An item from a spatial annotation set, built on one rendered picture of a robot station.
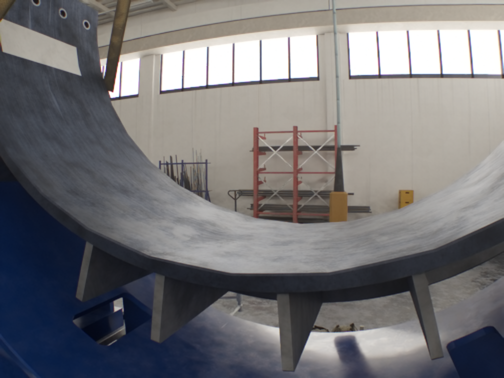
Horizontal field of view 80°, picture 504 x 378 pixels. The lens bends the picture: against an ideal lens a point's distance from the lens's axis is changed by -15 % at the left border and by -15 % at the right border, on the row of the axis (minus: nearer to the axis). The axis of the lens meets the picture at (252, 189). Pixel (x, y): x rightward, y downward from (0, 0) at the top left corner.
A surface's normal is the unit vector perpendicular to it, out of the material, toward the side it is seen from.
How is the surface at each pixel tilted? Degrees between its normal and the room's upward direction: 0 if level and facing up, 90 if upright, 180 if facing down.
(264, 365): 3
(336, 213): 90
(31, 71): 65
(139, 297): 28
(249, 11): 90
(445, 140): 90
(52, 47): 75
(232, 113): 90
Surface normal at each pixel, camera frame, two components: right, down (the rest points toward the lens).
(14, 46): 0.86, -0.41
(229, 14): -0.30, 0.04
